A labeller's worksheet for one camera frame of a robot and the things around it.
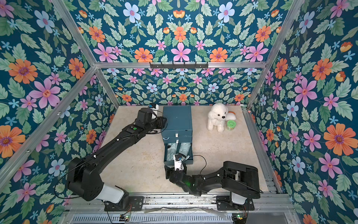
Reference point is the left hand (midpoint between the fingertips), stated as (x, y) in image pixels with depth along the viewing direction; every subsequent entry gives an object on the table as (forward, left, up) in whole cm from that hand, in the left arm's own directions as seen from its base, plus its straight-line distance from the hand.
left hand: (165, 119), depth 84 cm
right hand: (-24, -1, -15) cm, 28 cm away
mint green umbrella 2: (-11, -10, -18) cm, 24 cm away
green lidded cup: (+5, -46, -17) cm, 49 cm away
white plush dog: (+5, -34, -7) cm, 35 cm away
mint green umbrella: (-14, -2, -16) cm, 21 cm away
